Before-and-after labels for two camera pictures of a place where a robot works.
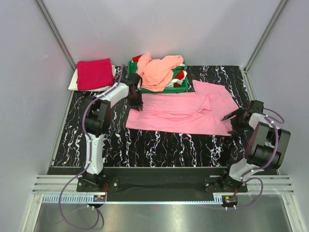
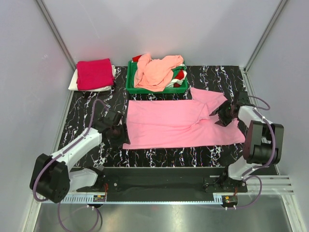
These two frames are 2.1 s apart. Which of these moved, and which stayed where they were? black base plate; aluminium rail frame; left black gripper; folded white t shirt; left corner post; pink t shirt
Moved: pink t shirt; left black gripper
Stayed: folded white t shirt; aluminium rail frame; left corner post; black base plate
